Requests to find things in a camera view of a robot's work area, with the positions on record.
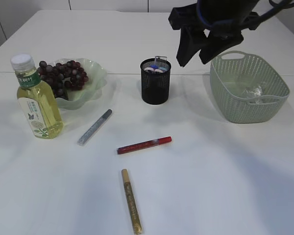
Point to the black mesh pen holder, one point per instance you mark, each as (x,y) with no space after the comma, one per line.
(155,87)

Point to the gold glitter marker pen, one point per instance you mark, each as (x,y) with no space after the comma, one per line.
(134,215)

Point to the artificial red grape bunch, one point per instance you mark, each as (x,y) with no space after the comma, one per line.
(63,77)

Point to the clear plastic ruler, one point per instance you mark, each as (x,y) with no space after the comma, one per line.
(160,61)

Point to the pink capped scissors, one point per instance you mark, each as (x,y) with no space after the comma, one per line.
(153,71)

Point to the grey marker pen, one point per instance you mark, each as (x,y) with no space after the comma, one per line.
(90,132)

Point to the yellow tea bottle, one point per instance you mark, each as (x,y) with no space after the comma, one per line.
(36,99)

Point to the clear plastic sheet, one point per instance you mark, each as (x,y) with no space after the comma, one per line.
(253,91)

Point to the green scalloped glass plate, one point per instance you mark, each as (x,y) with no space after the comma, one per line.
(78,98)

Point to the green woven plastic basket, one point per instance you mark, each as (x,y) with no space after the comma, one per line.
(228,78)

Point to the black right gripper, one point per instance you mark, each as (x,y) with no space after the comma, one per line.
(210,28)

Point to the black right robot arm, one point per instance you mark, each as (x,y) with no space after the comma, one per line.
(209,27)

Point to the red marker pen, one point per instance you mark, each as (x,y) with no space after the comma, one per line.
(143,145)

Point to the blue capped scissors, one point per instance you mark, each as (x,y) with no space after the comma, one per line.
(157,68)

